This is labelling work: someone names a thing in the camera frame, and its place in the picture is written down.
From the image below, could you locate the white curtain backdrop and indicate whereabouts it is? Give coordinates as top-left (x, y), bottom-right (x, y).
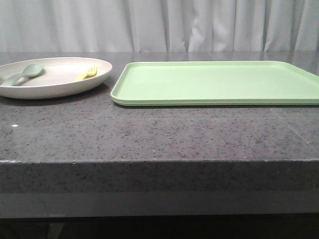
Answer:
top-left (0, 0), bottom-right (319, 52)

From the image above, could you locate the light green serving tray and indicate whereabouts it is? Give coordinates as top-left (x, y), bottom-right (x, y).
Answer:
top-left (111, 61), bottom-right (319, 106)

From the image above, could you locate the yellow plastic fork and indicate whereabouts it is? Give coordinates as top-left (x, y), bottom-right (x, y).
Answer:
top-left (75, 65), bottom-right (98, 81)

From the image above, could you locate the sage green spoon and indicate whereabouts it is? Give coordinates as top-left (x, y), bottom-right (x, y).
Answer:
top-left (2, 63), bottom-right (44, 86)

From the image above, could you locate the beige round plate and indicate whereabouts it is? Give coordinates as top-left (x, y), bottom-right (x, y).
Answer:
top-left (0, 57), bottom-right (112, 100)

